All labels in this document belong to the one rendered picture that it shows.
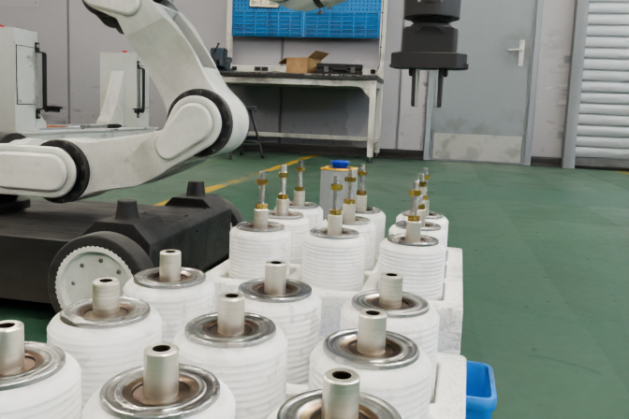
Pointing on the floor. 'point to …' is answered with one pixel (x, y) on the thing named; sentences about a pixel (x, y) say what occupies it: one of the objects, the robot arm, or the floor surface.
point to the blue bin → (479, 391)
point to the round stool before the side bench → (255, 131)
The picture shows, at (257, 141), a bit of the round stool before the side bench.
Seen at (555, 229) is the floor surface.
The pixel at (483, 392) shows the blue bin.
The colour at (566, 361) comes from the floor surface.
